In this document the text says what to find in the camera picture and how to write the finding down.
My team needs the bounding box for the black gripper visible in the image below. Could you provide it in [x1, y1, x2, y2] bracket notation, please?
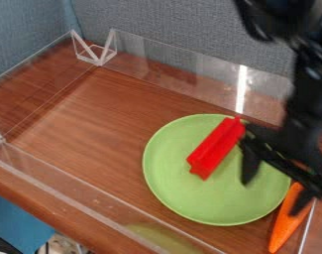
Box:
[241, 120, 322, 216]

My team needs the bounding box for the orange toy carrot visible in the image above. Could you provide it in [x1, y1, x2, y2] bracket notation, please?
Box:
[268, 183, 312, 254]

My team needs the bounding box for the green plate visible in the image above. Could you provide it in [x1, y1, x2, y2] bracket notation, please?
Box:
[142, 114, 291, 226]

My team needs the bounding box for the red plastic block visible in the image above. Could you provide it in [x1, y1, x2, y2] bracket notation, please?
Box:
[188, 117, 245, 181]

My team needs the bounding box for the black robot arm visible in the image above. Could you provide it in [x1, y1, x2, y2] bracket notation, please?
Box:
[235, 0, 322, 216]

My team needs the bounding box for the clear acrylic enclosure wall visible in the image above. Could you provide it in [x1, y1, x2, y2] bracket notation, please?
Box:
[0, 30, 322, 254]

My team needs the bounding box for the clear acrylic corner bracket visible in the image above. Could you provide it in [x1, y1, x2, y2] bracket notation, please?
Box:
[72, 29, 118, 66]

